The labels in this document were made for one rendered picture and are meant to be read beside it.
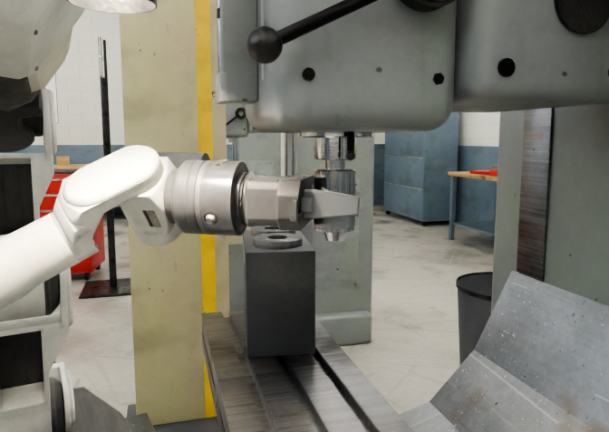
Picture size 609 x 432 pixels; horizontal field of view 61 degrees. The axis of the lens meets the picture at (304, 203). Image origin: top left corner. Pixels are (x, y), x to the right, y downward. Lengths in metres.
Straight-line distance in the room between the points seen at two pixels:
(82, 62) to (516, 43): 9.32
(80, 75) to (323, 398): 9.10
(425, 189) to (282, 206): 7.33
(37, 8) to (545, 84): 0.64
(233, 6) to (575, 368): 0.61
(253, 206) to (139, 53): 1.78
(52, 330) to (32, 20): 0.63
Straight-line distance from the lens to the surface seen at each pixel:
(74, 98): 9.68
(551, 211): 0.86
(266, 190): 0.56
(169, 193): 0.61
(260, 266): 0.89
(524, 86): 0.56
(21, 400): 1.32
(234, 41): 0.55
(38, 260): 0.63
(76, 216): 0.61
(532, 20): 0.57
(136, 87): 2.29
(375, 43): 0.51
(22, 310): 1.16
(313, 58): 0.48
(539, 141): 0.87
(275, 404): 0.80
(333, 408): 0.79
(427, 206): 7.90
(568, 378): 0.80
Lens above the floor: 1.30
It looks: 7 degrees down
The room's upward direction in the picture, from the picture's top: straight up
